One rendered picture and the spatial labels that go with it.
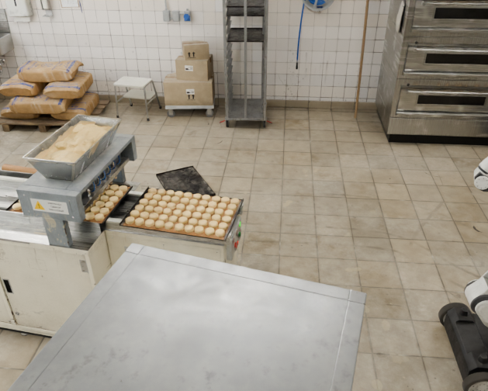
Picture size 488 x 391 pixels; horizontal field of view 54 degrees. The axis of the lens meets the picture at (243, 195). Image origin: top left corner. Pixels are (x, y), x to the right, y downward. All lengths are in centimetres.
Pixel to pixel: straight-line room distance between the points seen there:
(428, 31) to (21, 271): 418
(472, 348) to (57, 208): 244
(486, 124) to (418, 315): 293
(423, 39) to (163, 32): 310
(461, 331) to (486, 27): 323
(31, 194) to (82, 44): 438
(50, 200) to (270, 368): 195
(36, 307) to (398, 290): 243
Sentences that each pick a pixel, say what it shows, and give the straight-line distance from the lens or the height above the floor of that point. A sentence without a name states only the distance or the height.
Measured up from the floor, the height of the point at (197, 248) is 80.
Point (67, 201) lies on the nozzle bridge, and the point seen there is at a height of 115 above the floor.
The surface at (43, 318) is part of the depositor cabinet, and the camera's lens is 327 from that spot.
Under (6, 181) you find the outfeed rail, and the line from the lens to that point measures 341.
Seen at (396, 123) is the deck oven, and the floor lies 25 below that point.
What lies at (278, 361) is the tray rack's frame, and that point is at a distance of 79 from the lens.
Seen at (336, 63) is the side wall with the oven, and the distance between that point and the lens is 636.
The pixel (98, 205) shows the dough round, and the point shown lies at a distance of 287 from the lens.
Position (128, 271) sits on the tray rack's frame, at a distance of 96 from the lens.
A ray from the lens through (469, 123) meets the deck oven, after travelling 585.
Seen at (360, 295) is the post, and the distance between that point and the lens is 91.
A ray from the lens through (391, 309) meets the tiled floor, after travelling 354.
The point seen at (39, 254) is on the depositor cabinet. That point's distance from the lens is 288.
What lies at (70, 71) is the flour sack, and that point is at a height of 65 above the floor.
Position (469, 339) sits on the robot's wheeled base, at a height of 19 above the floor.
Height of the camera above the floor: 244
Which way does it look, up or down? 32 degrees down
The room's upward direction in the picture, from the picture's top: straight up
